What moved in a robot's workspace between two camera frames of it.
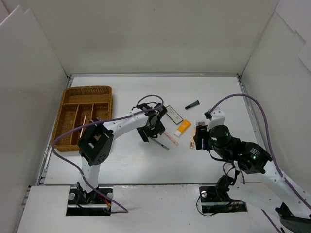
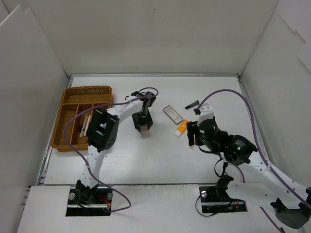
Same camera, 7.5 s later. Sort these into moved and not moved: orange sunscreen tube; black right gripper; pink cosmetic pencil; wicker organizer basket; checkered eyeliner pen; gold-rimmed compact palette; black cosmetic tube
Moved: checkered eyeliner pen; black right gripper; pink cosmetic pencil
Not moved: wicker organizer basket; black cosmetic tube; orange sunscreen tube; gold-rimmed compact palette
